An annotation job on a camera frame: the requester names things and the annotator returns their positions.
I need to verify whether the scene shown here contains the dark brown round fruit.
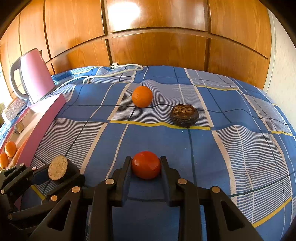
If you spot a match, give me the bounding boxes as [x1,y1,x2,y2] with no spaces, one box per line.
[170,104,199,128]

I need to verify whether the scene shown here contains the pink-rimmed white tray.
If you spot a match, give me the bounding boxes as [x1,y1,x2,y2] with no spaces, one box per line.
[0,94,67,209]

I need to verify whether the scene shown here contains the wooden wardrobe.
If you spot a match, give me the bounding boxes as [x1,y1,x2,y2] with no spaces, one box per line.
[0,0,272,93]

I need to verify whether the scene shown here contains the pink electric kettle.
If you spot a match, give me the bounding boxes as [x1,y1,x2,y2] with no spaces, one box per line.
[10,48,56,105]

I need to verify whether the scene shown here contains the silver embossed tissue box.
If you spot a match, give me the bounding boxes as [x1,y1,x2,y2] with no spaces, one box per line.
[3,97,27,121]

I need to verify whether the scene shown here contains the large orange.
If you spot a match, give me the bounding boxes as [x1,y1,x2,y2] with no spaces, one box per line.
[132,86,153,108]

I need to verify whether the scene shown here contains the small orange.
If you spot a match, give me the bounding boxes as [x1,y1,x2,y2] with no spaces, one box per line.
[0,152,9,169]
[5,141,17,157]

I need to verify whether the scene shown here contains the white power cable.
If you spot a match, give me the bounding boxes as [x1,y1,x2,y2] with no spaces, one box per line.
[53,64,144,90]

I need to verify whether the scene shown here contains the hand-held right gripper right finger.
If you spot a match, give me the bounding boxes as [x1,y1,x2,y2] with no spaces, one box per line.
[160,156,264,241]

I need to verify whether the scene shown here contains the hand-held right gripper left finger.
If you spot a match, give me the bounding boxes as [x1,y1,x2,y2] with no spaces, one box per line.
[29,157,133,241]

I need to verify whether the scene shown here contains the orange carrot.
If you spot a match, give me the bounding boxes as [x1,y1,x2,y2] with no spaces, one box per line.
[11,137,30,166]

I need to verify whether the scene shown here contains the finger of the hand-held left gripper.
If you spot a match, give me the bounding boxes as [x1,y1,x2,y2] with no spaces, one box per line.
[0,163,50,205]
[6,173,85,222]

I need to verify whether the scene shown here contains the blue plaid blanket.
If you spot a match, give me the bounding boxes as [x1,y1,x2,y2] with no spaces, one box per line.
[0,65,296,241]

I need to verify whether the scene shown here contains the red-orange tomato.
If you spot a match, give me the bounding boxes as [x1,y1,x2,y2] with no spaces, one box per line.
[131,151,161,180]

